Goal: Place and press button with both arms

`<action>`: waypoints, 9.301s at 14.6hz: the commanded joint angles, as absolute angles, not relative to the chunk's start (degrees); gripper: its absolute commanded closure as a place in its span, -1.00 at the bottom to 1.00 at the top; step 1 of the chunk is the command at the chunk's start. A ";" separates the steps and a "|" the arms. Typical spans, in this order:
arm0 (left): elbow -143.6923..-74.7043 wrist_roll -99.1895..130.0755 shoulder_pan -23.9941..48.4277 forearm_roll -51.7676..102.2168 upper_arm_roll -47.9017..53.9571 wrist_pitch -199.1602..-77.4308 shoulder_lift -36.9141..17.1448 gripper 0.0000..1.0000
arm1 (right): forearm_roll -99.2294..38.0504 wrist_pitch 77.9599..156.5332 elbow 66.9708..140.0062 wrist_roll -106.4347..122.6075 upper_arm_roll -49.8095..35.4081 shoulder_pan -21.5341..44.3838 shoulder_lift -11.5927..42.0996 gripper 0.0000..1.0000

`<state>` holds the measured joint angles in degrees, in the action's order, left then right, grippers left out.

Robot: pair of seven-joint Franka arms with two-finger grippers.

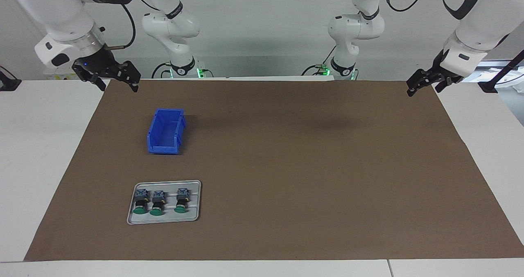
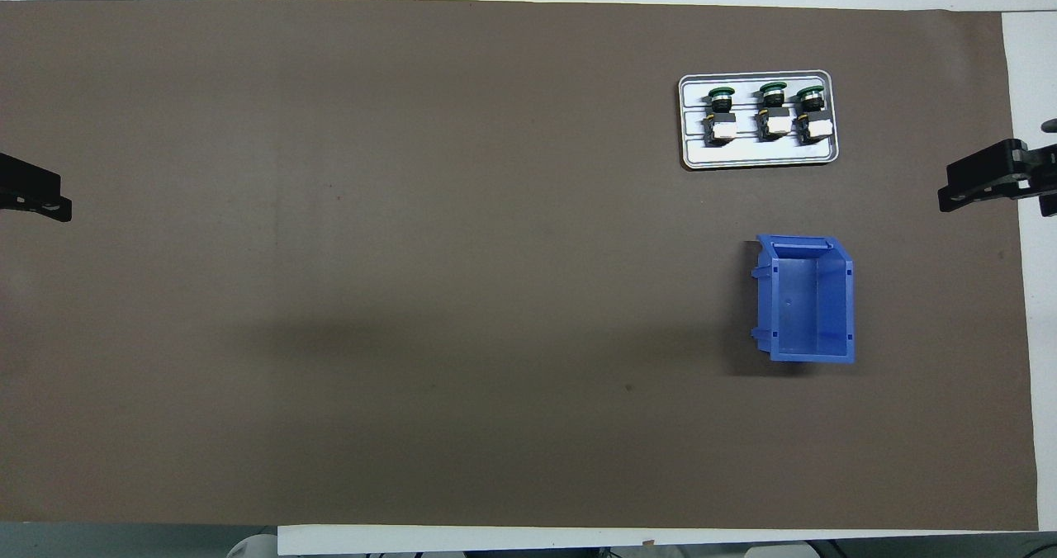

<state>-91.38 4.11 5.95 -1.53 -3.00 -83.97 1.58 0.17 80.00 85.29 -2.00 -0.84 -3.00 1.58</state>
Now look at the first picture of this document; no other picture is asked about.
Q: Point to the white box with label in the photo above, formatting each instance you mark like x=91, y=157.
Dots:
x=53, y=76

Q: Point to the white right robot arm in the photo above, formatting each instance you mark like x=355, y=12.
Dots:
x=61, y=14

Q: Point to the white sheet pile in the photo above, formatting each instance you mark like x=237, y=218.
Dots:
x=512, y=83

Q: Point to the green push button switch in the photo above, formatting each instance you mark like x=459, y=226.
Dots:
x=157, y=204
x=141, y=203
x=181, y=201

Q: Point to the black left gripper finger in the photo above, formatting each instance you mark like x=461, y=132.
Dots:
x=442, y=84
x=419, y=79

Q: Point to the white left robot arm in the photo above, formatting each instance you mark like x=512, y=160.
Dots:
x=479, y=35

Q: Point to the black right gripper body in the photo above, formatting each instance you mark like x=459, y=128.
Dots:
x=92, y=66

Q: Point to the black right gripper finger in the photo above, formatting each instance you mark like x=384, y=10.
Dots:
x=130, y=74
x=97, y=81

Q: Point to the blue plastic storage bin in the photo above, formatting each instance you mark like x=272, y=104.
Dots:
x=166, y=131

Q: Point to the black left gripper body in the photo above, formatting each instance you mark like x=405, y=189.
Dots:
x=441, y=70

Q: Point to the brown table mat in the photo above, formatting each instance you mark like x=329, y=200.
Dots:
x=307, y=187

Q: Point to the black camera stand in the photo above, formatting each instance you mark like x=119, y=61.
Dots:
x=501, y=74

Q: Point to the black table clamp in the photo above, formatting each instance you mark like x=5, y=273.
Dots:
x=8, y=83

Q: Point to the grey metal tray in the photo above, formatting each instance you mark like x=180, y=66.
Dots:
x=194, y=203

